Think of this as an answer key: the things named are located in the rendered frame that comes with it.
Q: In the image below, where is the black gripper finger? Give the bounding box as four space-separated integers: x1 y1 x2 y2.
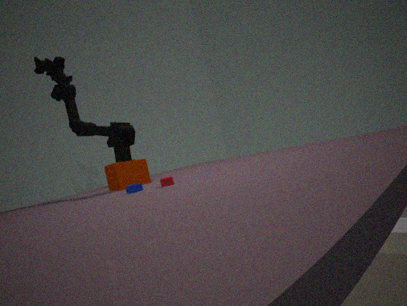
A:
34 57 42 67
45 58 52 67

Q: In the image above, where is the blue block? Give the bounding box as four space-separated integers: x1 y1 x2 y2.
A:
125 183 143 193

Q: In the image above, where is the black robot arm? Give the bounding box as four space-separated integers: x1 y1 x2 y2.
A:
50 56 135 163

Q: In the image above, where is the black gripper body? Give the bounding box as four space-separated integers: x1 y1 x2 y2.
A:
34 61 65 81

